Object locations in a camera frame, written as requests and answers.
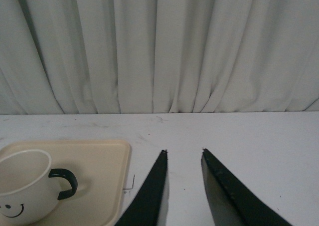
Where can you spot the white pleated curtain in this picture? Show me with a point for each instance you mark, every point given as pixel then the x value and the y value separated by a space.
pixel 158 56

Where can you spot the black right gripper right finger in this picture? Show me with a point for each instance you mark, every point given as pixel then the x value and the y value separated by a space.
pixel 231 202

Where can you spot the beige square plastic plate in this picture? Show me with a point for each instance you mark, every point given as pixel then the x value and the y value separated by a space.
pixel 100 167

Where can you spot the white smiley face mug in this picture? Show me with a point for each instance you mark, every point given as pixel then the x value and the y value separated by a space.
pixel 30 188

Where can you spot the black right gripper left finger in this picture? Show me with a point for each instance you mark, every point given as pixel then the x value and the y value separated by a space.
pixel 150 205

